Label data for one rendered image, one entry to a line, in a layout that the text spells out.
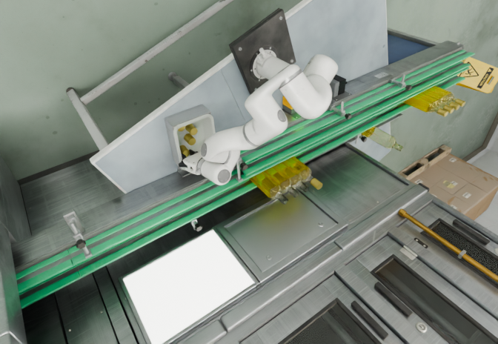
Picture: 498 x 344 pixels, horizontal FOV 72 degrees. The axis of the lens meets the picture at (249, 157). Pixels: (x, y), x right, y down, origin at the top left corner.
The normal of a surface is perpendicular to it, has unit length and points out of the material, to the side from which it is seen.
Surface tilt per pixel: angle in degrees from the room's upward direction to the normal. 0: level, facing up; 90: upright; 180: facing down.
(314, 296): 90
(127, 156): 0
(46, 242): 90
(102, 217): 90
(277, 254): 90
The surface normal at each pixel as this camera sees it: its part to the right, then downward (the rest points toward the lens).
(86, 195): -0.04, -0.78
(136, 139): 0.57, 0.50
